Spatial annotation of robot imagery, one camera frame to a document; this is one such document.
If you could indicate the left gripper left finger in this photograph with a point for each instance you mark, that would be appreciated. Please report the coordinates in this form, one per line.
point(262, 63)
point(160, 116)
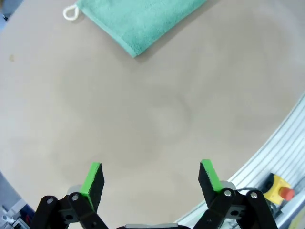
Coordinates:
point(94, 188)

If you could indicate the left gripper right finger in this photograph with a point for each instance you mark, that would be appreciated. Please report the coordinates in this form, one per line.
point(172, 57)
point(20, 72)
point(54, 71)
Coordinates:
point(209, 188)

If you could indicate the green towel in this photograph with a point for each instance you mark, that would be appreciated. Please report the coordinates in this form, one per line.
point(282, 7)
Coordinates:
point(143, 23)

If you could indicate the yellow emergency stop button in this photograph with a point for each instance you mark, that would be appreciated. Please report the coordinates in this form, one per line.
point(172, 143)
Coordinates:
point(276, 188)

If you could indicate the white plastic fitting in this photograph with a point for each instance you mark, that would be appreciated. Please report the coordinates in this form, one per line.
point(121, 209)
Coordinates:
point(7, 217)

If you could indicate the aluminium profile rail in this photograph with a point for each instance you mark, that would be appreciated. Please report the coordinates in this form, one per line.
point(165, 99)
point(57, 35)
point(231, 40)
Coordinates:
point(281, 148)

